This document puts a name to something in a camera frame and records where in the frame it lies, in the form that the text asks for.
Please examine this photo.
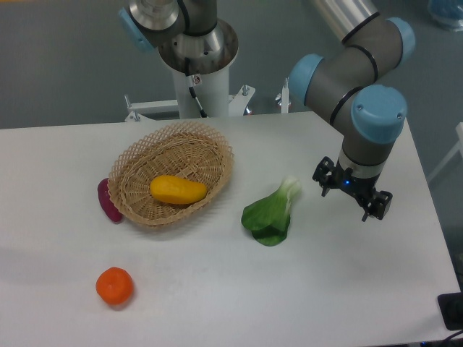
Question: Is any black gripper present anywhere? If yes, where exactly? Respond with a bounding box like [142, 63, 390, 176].
[312, 156, 393, 222]

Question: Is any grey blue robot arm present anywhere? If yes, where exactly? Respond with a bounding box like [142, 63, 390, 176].
[119, 1, 415, 219]

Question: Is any woven wicker basket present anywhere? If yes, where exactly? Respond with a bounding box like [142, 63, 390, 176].
[108, 121, 234, 228]

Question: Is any yellow mango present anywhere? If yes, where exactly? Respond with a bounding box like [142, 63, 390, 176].
[150, 175, 208, 205]

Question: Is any green bok choy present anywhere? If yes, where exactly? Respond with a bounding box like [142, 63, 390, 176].
[241, 176, 302, 247]

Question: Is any black device at edge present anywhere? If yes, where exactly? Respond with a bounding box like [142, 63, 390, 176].
[437, 292, 462, 331]

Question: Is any blue object top right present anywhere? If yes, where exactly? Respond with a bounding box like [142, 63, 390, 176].
[428, 0, 462, 32]

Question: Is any purple sweet potato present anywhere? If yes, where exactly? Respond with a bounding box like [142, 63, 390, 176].
[97, 178, 123, 223]

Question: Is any orange tangerine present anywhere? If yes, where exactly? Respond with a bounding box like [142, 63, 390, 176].
[95, 267, 135, 305]

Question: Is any white frame at right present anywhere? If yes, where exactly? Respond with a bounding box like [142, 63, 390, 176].
[426, 122, 462, 184]

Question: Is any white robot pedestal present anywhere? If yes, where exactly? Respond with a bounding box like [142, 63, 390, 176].
[124, 68, 294, 122]

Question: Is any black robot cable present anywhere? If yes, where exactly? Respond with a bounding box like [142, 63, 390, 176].
[184, 57, 210, 119]

